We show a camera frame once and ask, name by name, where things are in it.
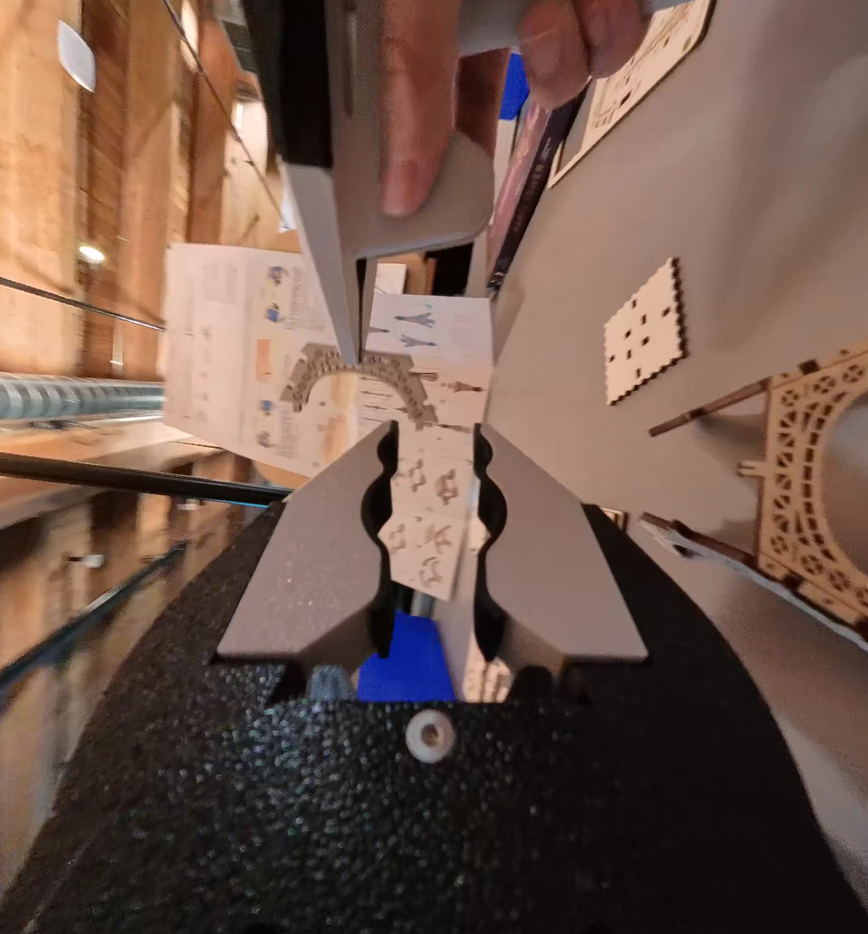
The person's right hand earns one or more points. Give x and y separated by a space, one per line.
419 109

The ceiling lamp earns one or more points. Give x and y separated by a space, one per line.
91 254

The single wooden lattice arch piece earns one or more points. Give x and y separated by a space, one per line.
310 379

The silver air duct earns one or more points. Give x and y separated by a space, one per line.
54 398

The grey desk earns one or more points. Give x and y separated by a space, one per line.
769 182

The wooden parts sheet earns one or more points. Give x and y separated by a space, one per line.
652 66

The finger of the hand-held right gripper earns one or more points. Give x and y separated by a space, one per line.
368 292
331 255

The folded assembly diagram sheet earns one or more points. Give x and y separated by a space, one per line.
441 328

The dark purple kit box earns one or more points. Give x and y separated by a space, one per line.
528 182

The square slotted wooden plate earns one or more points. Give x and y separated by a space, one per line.
667 292

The white wall fixture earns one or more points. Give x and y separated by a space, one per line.
76 55

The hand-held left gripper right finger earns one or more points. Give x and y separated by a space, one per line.
565 576

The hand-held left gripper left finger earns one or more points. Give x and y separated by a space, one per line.
302 576

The black pole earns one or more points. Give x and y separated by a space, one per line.
113 478

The wooden lattice arch base assembly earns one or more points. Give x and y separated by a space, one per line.
773 511

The blue plastic bin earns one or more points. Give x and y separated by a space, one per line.
404 657

